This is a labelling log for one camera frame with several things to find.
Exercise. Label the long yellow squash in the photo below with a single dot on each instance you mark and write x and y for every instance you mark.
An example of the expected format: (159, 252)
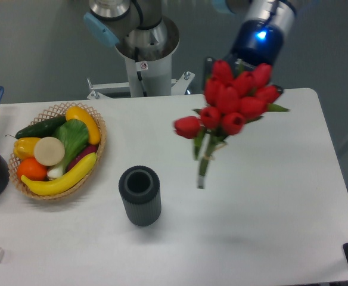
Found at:
(62, 184)

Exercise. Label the yellow bell pepper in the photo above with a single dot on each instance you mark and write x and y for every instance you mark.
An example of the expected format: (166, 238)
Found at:
(24, 147)

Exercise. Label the beige round disc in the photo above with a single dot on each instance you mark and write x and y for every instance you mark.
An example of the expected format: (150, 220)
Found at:
(49, 151)

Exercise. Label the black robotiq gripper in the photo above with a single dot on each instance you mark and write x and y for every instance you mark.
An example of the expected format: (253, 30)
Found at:
(260, 37)

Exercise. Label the orange fruit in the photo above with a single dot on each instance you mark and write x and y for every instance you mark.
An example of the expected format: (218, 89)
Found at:
(32, 169)

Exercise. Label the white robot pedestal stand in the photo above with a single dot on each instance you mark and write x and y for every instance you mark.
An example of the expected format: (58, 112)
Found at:
(145, 79)

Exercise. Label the red tulip bouquet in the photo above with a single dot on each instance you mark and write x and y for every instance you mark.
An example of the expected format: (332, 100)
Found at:
(234, 97)

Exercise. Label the yellow squash upper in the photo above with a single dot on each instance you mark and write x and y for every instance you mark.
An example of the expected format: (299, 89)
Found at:
(78, 113)

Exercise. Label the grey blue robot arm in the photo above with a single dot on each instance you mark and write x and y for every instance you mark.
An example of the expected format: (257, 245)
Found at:
(146, 39)

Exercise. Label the purple eggplant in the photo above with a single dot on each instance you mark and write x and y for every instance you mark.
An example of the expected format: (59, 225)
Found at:
(87, 150)

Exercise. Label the green bok choy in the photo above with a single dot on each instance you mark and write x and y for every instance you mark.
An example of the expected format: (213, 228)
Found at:
(74, 135)

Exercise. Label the green cucumber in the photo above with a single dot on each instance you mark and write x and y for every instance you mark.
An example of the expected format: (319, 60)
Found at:
(41, 129)

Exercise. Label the woven wicker basket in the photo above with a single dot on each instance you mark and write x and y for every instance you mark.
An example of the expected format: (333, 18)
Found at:
(50, 112)

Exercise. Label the dark grey ribbed vase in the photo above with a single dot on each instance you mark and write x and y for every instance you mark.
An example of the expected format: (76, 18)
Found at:
(139, 188)

